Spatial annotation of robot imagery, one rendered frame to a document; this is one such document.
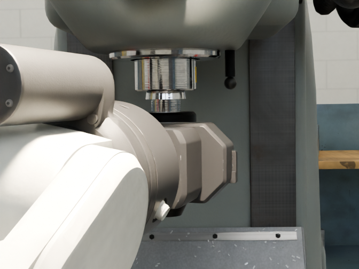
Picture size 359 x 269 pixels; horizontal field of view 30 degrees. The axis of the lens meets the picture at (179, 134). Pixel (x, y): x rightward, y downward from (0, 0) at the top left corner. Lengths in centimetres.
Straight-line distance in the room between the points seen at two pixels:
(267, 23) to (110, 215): 40
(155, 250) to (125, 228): 61
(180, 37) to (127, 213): 19
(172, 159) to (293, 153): 51
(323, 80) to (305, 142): 389
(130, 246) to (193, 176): 14
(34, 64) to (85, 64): 5
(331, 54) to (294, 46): 392
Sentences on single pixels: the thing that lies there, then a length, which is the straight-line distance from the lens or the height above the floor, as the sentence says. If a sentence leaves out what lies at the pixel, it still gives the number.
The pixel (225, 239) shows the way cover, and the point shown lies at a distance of 90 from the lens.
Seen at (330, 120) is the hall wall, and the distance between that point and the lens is 479.
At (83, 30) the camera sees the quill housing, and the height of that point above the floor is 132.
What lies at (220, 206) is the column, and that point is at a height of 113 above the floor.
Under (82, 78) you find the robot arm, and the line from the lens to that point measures 32.
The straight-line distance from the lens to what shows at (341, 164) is 400.
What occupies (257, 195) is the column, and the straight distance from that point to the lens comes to 90.
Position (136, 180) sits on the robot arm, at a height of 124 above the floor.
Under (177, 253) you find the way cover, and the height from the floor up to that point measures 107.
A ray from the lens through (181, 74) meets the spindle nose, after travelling 50.
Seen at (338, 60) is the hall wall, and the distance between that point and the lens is 482.
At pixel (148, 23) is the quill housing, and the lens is 44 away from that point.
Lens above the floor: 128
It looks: 3 degrees down
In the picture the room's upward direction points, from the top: 1 degrees counter-clockwise
